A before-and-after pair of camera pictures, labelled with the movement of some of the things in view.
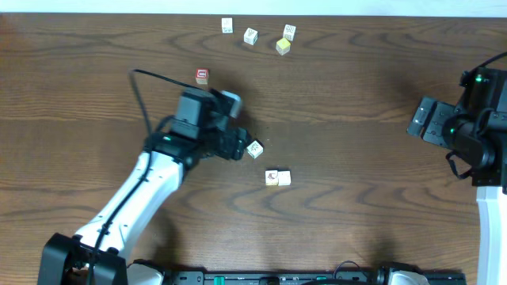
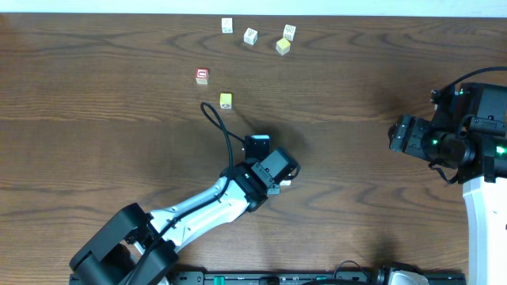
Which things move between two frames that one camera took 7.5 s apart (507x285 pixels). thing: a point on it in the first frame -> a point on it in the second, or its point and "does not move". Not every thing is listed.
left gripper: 236,143 -> 285,182
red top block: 202,76 does not move
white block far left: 226,25 does not move
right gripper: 433,132 -> 417,127
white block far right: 289,31 does not move
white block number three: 250,36 does not move
